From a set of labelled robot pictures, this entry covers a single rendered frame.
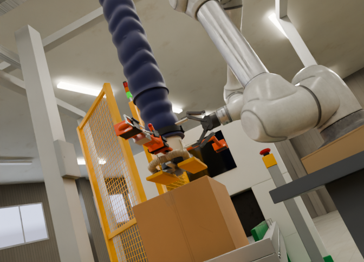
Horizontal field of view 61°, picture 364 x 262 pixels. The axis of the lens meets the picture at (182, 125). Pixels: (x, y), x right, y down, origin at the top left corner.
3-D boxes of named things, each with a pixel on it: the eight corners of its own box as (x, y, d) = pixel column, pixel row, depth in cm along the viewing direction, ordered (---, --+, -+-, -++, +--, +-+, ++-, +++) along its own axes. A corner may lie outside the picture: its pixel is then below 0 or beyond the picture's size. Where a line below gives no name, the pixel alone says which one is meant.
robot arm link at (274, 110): (330, 114, 94) (273, 137, 87) (304, 138, 108) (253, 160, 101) (212, -41, 124) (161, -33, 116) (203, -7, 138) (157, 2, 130)
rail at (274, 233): (279, 240, 332) (271, 222, 339) (284, 238, 331) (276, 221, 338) (280, 294, 119) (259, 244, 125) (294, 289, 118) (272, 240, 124)
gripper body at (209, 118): (214, 108, 153) (196, 116, 155) (220, 123, 150) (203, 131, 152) (216, 113, 160) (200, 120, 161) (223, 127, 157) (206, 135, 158)
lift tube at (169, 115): (157, 151, 199) (114, 27, 235) (188, 138, 196) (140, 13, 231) (144, 145, 179) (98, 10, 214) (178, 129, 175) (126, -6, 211)
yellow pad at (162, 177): (166, 185, 198) (163, 178, 200) (180, 179, 197) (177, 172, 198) (146, 181, 167) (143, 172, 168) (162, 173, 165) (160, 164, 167)
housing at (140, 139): (139, 146, 144) (136, 137, 146) (152, 140, 143) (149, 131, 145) (133, 143, 138) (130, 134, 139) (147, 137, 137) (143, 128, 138)
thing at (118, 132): (125, 140, 133) (122, 130, 134) (141, 133, 132) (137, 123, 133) (116, 136, 125) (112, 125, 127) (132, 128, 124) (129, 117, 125)
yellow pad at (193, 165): (193, 174, 195) (190, 166, 197) (207, 168, 194) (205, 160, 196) (177, 166, 164) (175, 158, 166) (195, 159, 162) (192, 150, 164)
